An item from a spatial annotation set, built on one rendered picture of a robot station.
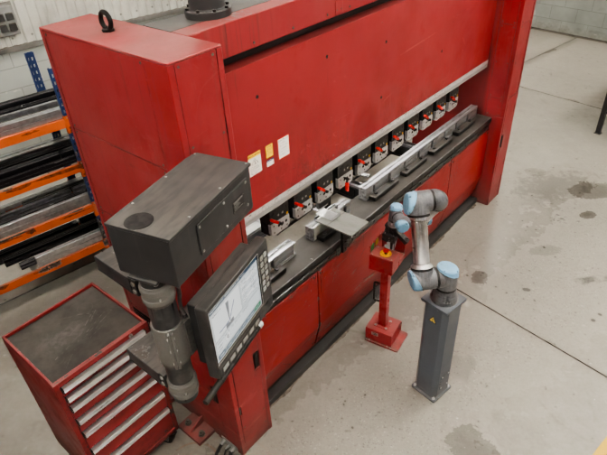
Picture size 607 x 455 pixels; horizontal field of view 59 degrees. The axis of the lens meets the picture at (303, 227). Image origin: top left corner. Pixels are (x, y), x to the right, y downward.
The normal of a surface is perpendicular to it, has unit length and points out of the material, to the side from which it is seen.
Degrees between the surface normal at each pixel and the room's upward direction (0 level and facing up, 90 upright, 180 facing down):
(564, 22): 90
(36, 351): 0
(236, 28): 90
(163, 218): 0
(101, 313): 0
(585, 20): 90
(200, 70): 90
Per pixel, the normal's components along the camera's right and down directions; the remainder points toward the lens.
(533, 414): -0.04, -0.81
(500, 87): -0.64, 0.47
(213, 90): 0.76, 0.35
